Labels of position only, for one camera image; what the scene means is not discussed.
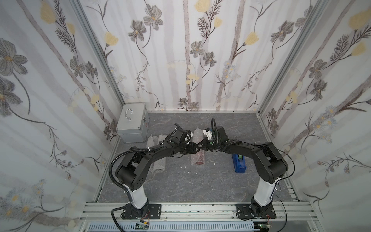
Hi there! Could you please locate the bubble wrap sheet stack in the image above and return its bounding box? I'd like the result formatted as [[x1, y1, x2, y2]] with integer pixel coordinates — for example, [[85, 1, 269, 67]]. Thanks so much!
[[191, 128, 205, 166]]

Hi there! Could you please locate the blue tape dispenser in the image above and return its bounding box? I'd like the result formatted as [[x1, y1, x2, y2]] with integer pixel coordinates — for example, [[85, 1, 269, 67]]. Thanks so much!
[[232, 154, 246, 173]]

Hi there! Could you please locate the single bubble wrap sheet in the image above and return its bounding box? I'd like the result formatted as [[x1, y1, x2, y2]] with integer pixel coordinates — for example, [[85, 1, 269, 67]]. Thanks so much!
[[146, 135, 158, 148]]

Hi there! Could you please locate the pink red bottle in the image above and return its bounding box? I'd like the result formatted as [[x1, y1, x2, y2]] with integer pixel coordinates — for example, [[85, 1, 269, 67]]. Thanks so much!
[[195, 151, 205, 165]]

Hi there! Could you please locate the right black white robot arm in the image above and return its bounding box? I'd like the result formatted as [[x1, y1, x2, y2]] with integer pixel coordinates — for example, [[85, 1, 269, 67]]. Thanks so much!
[[197, 119, 288, 220]]

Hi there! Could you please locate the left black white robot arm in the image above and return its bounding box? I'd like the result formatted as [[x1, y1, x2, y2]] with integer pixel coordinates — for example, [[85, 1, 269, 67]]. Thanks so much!
[[109, 125, 201, 218]]

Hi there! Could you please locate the grey metal case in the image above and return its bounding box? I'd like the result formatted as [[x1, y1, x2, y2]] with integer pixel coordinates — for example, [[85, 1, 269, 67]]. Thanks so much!
[[117, 103, 149, 143]]

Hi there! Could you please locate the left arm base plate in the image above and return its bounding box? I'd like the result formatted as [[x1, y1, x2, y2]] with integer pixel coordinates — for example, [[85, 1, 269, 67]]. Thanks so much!
[[120, 204, 162, 220]]

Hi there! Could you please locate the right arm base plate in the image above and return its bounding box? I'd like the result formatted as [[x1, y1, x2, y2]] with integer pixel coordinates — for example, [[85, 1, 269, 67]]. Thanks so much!
[[236, 203, 276, 220]]

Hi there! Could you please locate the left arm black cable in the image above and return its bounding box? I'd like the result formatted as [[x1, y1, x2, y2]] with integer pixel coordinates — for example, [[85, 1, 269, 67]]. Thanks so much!
[[108, 146, 163, 232]]

